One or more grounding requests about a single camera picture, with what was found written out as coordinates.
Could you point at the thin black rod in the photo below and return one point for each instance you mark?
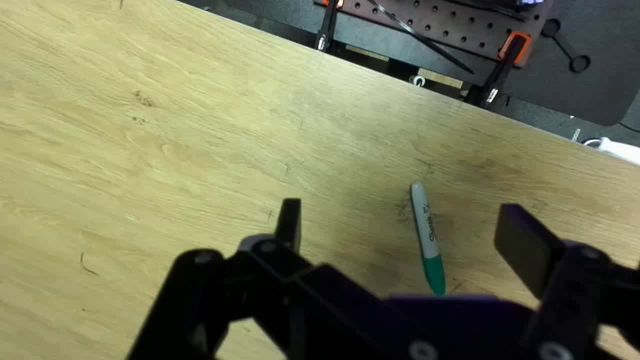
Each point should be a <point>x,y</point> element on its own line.
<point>426,40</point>

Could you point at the white object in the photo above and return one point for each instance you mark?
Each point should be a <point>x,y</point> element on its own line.
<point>621,150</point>

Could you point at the grey pen with green cap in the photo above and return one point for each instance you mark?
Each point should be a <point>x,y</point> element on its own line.
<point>425,233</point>

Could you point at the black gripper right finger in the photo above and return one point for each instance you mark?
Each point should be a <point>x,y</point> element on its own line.
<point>533,250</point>

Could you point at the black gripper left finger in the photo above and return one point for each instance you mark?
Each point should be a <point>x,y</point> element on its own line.
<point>321,300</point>

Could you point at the black clamp with silver tip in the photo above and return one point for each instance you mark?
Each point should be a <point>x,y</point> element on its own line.
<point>329,27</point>

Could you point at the orange and black bar clamp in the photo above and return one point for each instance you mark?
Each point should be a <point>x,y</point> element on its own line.
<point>512,50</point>

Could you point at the dark grey mat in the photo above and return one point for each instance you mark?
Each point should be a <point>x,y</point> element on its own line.
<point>601,93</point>

